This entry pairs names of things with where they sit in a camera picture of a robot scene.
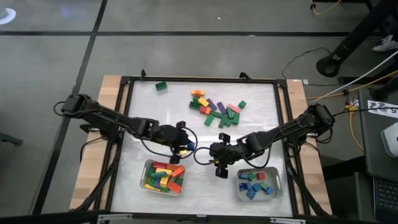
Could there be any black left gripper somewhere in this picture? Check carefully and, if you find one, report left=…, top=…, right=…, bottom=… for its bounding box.
left=160, top=120, right=193, bottom=165

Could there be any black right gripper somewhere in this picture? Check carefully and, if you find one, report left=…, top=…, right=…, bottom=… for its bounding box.
left=209, top=133, right=242, bottom=179

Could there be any orange red studded brick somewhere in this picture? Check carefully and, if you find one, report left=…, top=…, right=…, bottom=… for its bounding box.
left=167, top=180, right=183, bottom=195

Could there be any white plastic bin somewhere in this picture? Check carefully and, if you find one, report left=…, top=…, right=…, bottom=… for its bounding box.
left=236, top=166, right=284, bottom=202
left=139, top=159, right=187, bottom=197

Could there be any black equipment case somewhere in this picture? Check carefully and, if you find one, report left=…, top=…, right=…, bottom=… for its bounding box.
left=357, top=88, right=398, bottom=224

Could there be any white printed label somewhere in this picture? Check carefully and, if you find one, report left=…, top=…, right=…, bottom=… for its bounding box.
left=367, top=99, right=398, bottom=119

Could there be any black stand with round foot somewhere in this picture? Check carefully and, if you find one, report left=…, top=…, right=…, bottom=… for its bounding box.
left=315, top=0, right=398, bottom=78

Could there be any black furniture foot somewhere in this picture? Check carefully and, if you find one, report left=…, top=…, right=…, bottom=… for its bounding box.
left=0, top=132, right=23, bottom=146

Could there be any white device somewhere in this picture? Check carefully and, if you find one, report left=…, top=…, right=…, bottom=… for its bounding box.
left=380, top=122, right=398, bottom=158

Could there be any black keyboard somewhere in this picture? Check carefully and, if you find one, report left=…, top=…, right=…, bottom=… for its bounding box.
left=373, top=177, right=398, bottom=223

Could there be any person's white shoe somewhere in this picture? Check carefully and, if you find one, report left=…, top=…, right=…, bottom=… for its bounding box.
left=372, top=34, right=398, bottom=52

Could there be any white round floor marker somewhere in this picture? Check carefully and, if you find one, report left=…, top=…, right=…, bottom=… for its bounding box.
left=0, top=7, right=17, bottom=26

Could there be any black metal table frame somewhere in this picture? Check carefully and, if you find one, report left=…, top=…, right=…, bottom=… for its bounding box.
left=102, top=74, right=312, bottom=218

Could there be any black left arm cable bundle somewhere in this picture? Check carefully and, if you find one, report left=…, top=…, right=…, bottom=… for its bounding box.
left=74, top=136, right=124, bottom=212

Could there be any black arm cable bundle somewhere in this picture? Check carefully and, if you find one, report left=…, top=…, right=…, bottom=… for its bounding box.
left=74, top=136, right=124, bottom=212
left=285, top=142, right=330, bottom=217

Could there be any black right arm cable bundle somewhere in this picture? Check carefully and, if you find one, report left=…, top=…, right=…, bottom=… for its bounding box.
left=285, top=142, right=330, bottom=217

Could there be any silver aluminium bracket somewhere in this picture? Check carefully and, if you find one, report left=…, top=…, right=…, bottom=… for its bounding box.
left=269, top=217, right=307, bottom=224
left=96, top=213, right=134, bottom=223

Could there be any black floor cable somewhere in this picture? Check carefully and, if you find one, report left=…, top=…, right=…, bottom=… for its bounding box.
left=280, top=46, right=332, bottom=80

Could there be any yellow power cable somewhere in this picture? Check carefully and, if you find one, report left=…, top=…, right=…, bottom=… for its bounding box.
left=344, top=104, right=364, bottom=152

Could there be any white cable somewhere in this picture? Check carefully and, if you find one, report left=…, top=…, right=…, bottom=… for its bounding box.
left=308, top=51, right=398, bottom=104

